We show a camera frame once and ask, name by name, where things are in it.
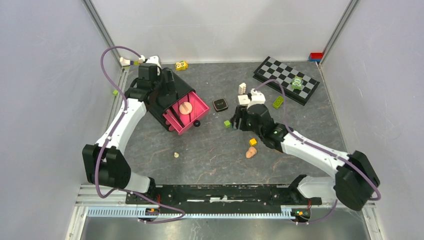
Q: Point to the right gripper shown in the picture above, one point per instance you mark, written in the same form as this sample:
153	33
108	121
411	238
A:
240	113

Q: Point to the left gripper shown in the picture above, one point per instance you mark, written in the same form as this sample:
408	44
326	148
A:
168	86

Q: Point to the white cube box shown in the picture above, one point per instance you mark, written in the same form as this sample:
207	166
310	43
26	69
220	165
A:
243	100

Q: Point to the black makeup organizer box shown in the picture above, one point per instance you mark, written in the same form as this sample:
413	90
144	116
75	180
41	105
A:
168	91

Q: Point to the beige makeup sponge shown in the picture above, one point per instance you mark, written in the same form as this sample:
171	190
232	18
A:
251	152

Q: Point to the black makeup brush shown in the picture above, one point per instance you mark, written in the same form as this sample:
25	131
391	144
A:
177	117

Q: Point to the round wooden disc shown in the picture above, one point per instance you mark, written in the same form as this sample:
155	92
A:
185	108

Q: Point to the pink top drawer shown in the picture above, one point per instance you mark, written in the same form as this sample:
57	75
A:
201	109

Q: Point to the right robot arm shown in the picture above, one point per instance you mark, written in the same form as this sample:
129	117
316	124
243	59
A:
350	179

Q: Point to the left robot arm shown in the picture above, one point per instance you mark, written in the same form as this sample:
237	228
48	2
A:
104	161

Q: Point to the yellow cube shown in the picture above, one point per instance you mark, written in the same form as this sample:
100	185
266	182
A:
253	142

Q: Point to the green lego brick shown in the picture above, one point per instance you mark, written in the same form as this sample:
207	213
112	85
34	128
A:
278	102

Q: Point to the small green cube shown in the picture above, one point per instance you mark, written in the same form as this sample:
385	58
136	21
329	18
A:
227	123

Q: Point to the white stacked block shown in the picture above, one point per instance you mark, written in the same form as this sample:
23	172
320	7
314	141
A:
242	89

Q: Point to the white corner block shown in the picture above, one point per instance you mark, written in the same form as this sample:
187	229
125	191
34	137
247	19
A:
124	62

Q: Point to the yellow toy block face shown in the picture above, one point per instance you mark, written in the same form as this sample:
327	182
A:
181	65

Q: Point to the black compact case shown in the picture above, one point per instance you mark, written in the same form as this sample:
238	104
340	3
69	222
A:
220	105

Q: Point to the chessboard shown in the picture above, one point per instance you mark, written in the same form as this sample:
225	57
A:
271	68

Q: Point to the green toy monster block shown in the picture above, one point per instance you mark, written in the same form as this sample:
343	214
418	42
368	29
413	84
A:
296	83

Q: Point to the red blue bricks stack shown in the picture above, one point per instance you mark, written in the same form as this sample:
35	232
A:
315	57

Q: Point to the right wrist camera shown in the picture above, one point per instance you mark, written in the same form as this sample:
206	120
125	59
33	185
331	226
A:
255	97

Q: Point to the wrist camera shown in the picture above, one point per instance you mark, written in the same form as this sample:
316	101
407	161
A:
150	60
255	97

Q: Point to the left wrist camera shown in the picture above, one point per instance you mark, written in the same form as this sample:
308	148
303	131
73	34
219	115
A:
150	60

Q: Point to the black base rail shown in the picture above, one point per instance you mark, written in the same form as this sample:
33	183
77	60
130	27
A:
230	198

